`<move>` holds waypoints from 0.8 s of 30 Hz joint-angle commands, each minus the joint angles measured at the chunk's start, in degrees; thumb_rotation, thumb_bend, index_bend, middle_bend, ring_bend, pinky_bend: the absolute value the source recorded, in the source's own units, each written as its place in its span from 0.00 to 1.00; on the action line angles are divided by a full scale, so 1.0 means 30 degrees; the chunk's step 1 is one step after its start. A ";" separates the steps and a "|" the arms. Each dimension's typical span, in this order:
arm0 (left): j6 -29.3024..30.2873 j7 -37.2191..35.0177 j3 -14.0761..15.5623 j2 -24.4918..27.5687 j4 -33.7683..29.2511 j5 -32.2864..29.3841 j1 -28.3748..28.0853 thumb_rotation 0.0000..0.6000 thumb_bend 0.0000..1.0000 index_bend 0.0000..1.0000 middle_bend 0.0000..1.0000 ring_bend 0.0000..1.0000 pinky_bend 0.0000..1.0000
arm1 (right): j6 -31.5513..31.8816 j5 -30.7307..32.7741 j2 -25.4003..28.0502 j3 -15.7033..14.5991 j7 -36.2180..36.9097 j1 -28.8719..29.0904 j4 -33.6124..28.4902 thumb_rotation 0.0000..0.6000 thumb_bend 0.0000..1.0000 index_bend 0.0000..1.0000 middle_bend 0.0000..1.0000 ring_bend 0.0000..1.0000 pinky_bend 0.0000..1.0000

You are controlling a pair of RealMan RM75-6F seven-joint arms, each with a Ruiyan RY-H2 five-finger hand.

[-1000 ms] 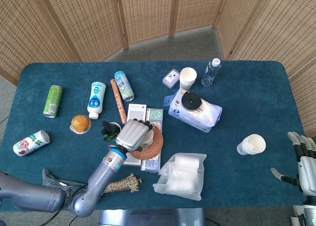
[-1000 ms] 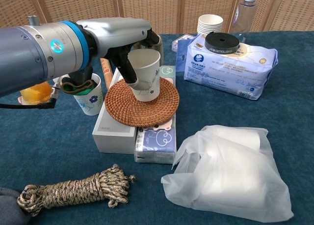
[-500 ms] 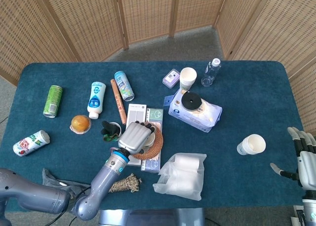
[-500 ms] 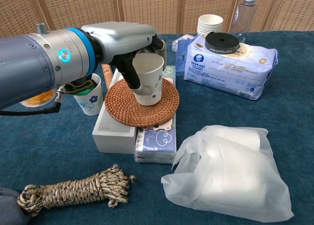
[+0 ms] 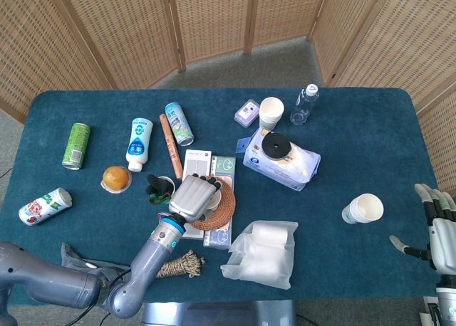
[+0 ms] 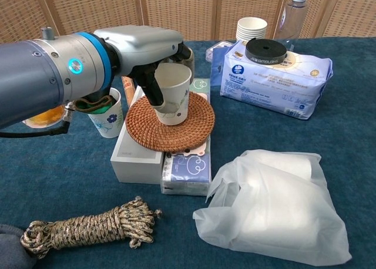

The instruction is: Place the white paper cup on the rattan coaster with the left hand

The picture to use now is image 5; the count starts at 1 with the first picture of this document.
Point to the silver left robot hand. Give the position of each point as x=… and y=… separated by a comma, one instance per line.
x=190, y=198

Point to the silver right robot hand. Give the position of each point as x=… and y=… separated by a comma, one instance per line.
x=443, y=240

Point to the white flower print paper cup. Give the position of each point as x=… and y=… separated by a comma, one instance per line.
x=214, y=199

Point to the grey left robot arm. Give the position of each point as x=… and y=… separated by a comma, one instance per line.
x=156, y=255

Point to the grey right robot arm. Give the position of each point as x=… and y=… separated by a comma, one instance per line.
x=447, y=301

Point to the paper cup holding glove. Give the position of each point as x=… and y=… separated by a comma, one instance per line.
x=171, y=185

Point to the woven rattan coaster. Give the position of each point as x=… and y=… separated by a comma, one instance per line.
x=228, y=205

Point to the orange jelly cup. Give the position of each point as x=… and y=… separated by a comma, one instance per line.
x=115, y=178

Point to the paper cup with blue print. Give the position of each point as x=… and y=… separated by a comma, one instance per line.
x=367, y=208

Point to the white cardboard box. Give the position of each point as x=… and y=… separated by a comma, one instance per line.
x=196, y=162

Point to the green tissue pack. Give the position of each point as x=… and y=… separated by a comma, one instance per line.
x=224, y=166

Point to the purple tissue pack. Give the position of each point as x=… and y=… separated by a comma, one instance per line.
x=217, y=238

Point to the brown sausage stick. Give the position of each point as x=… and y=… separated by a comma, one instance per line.
x=171, y=144

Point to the blue white drink can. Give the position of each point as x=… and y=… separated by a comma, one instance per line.
x=180, y=125

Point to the white blue plastic bottle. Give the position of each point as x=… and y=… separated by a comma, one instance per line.
x=139, y=144

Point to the translucent white plastic bag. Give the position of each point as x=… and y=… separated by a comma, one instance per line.
x=235, y=269

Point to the white paper roll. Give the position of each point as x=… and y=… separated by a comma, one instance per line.
x=270, y=233
x=267, y=262

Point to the black tape roll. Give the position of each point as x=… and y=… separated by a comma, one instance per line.
x=270, y=151

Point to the large white blue tissue pack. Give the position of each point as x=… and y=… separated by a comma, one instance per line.
x=285, y=169

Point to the small purple box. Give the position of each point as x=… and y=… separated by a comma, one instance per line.
x=246, y=114

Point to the stack of white paper cups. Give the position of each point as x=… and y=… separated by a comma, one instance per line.
x=270, y=117

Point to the grey robot torso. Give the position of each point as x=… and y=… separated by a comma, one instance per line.
x=213, y=313

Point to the grey cloth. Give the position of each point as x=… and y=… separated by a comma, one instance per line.
x=92, y=265

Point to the green drink can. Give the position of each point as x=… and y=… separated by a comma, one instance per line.
x=76, y=144

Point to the clear plastic water bottle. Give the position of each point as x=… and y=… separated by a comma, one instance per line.
x=304, y=107

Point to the white floral drink can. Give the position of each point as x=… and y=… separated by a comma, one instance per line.
x=42, y=208

